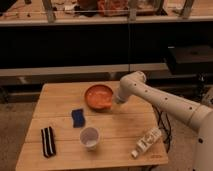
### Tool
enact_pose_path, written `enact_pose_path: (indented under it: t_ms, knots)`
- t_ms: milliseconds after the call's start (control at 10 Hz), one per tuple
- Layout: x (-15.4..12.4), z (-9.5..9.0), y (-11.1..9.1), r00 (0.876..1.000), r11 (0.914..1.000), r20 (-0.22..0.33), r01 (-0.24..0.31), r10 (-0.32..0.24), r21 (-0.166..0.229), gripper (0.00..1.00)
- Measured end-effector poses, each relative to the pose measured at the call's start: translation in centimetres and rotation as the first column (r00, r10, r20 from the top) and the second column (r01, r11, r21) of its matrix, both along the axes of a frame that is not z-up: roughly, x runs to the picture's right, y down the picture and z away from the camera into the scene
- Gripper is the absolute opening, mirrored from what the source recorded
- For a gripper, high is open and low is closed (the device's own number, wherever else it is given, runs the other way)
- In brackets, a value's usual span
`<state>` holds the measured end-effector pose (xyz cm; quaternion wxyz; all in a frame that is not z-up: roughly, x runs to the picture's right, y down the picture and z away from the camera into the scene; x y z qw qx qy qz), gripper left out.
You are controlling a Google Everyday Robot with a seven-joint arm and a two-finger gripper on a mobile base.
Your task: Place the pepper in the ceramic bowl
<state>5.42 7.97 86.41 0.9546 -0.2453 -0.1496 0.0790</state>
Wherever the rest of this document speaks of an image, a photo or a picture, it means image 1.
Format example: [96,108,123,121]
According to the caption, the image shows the orange ceramic bowl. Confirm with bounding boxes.
[84,84,113,110]

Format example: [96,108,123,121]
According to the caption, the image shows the wooden shelf rail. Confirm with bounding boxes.
[0,63,168,77]

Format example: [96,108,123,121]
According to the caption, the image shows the black box on shelf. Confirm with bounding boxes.
[165,45,213,74]

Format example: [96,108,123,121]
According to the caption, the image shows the white plastic bottle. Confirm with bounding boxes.
[131,127,162,159]

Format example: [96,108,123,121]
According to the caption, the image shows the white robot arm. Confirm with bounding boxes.
[114,71,213,171]

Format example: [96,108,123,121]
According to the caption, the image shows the black white striped cloth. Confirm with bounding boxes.
[41,127,56,158]

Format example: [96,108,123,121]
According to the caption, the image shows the black cables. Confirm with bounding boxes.
[151,103,173,154]

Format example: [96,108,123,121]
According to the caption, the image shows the white paper cup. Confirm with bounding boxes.
[79,127,100,151]

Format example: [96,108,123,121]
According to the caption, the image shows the blue sponge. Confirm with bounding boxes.
[71,109,85,128]

